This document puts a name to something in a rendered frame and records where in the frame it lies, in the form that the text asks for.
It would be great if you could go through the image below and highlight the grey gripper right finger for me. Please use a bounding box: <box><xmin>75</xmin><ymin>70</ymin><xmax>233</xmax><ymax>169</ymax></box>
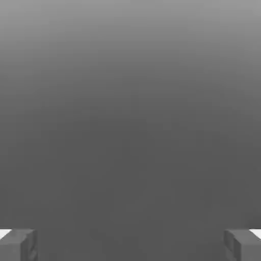
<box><xmin>223</xmin><ymin>228</ymin><xmax>261</xmax><ymax>261</ymax></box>

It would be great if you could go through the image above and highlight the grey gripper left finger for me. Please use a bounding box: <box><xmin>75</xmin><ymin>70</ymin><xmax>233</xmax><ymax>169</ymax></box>
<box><xmin>0</xmin><ymin>228</ymin><xmax>39</xmax><ymax>261</ymax></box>

